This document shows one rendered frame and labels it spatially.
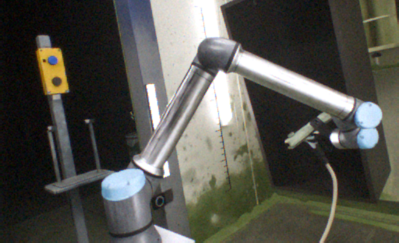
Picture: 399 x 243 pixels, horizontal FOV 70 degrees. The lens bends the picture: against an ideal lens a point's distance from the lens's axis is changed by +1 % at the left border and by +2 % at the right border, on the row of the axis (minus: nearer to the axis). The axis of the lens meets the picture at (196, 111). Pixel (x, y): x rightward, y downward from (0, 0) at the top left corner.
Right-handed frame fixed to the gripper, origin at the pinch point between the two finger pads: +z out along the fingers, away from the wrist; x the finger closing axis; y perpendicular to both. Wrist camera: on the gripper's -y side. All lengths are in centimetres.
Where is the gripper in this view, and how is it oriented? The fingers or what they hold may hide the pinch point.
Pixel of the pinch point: (308, 135)
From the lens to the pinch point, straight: 155.4
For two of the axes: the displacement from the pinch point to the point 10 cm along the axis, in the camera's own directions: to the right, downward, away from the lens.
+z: -2.4, 1.3, 9.6
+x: 7.9, -5.5, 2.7
